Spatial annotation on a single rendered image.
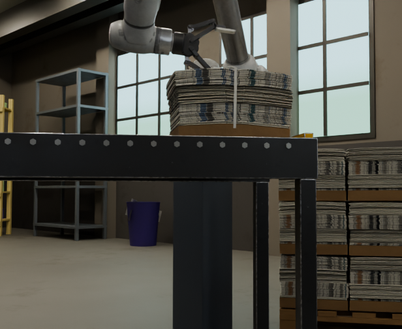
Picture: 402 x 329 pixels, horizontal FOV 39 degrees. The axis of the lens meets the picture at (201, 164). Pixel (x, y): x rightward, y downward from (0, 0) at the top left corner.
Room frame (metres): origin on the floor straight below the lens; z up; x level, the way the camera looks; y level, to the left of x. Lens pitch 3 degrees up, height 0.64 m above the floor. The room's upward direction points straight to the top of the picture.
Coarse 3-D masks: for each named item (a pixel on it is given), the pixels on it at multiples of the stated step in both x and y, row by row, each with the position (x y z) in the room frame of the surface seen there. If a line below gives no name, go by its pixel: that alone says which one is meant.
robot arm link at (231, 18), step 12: (216, 0) 2.28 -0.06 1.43; (228, 0) 2.27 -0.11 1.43; (216, 12) 2.33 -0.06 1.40; (228, 12) 2.30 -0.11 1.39; (228, 24) 2.34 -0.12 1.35; (240, 24) 2.37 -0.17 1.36; (228, 36) 2.38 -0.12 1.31; (240, 36) 2.40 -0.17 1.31; (228, 48) 2.43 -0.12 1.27; (240, 48) 2.43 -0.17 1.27; (228, 60) 2.49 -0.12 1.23; (240, 60) 2.47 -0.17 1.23; (252, 60) 2.50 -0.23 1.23
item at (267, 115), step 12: (252, 72) 1.79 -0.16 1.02; (264, 72) 1.80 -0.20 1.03; (276, 72) 1.80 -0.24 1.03; (252, 84) 1.79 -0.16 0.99; (264, 84) 1.80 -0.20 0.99; (276, 84) 1.80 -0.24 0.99; (288, 84) 1.81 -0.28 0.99; (252, 96) 1.79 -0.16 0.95; (264, 96) 1.80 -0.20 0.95; (276, 96) 1.80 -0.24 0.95; (288, 96) 1.81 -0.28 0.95; (252, 108) 1.80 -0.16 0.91; (264, 108) 1.81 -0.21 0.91; (276, 108) 1.81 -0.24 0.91; (288, 108) 1.81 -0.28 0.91; (252, 120) 1.79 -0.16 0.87; (264, 120) 1.80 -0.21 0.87; (276, 120) 1.81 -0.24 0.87; (288, 120) 1.83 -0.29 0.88
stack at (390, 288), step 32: (320, 160) 2.40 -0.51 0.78; (352, 160) 2.38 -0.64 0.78; (384, 160) 2.36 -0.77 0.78; (288, 224) 2.43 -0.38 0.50; (320, 224) 2.40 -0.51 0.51; (352, 224) 2.37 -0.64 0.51; (384, 224) 2.35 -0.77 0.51; (288, 256) 2.44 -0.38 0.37; (320, 256) 2.43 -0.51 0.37; (352, 256) 2.43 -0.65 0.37; (288, 288) 2.44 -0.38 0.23; (320, 288) 2.41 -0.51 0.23; (352, 288) 2.38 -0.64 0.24; (384, 288) 2.35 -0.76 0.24; (288, 320) 2.43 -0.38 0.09; (320, 320) 2.41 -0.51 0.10; (352, 320) 2.38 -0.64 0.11; (384, 320) 2.35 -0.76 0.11
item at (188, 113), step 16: (176, 80) 1.75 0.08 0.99; (192, 80) 1.76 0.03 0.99; (208, 80) 1.77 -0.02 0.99; (224, 80) 1.78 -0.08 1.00; (176, 96) 1.81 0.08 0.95; (192, 96) 1.76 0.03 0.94; (208, 96) 1.77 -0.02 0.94; (224, 96) 1.78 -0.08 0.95; (176, 112) 1.82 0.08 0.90; (192, 112) 1.76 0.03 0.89; (208, 112) 1.77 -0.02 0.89; (224, 112) 1.78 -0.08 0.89
